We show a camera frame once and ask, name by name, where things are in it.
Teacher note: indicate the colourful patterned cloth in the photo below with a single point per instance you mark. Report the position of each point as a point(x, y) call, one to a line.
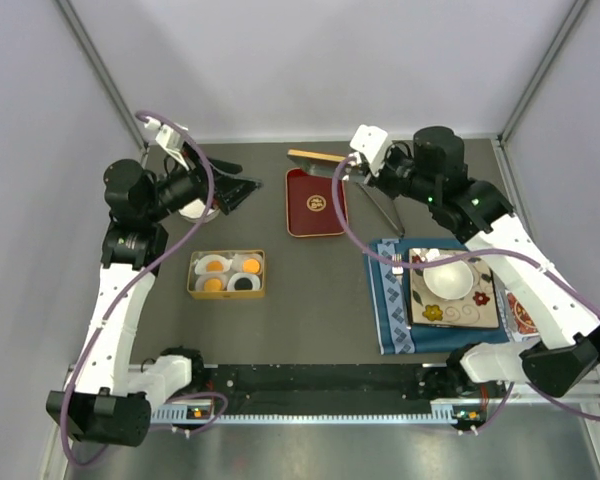
point(517, 323)

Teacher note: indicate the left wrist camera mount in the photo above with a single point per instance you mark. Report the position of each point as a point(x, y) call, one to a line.
point(168, 139)

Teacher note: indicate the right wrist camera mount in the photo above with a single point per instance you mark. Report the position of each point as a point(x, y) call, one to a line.
point(369, 145)

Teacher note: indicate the blue patterned cloth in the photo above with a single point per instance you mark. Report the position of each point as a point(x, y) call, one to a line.
point(393, 336)

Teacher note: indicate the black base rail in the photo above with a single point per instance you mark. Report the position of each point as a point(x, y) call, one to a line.
point(336, 389)

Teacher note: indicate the metal tongs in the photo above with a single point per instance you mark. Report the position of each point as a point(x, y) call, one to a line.
point(387, 211)

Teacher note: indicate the gold cookie tin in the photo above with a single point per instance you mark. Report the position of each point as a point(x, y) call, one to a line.
point(224, 295)

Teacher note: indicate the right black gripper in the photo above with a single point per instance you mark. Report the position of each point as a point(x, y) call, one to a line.
point(378, 181)

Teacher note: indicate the white paper cup bottom-right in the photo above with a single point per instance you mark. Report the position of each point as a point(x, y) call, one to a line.
point(254, 277)

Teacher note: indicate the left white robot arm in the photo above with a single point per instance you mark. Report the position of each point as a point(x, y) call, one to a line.
point(103, 401)

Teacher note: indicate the white scalloped dish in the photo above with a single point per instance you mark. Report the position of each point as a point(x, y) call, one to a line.
point(194, 212)

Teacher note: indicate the silver fork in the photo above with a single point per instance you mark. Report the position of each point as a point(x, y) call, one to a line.
point(398, 272)

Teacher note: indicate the floral square plate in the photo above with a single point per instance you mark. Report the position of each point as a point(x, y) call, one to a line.
point(471, 311)

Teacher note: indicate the orange cookie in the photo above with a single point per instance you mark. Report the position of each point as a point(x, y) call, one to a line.
point(214, 266)
point(214, 284)
point(251, 265)

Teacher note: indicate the black sandwich cookie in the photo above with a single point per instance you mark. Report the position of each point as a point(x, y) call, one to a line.
point(243, 284)

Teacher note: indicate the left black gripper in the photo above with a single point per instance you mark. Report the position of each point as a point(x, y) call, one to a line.
point(228, 192)

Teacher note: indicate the red lacquer tray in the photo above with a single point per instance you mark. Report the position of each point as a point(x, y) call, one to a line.
point(309, 206)

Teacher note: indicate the white paper cup top-right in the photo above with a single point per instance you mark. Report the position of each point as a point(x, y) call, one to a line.
point(239, 258)

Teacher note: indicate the orange cookie top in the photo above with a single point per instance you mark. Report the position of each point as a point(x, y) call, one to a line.
point(214, 266)

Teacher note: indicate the white bowl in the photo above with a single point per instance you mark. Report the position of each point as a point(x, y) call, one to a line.
point(451, 281)

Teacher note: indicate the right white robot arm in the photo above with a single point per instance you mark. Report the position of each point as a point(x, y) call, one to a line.
point(481, 218)

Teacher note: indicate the white paper cup top-left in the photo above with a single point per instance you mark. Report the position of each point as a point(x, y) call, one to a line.
point(200, 266)

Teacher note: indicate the silver tin lid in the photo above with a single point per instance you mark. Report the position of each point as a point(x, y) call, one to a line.
point(315, 163)

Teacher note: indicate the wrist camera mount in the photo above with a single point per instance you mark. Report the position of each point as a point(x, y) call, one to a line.
point(168, 139)
point(369, 145)

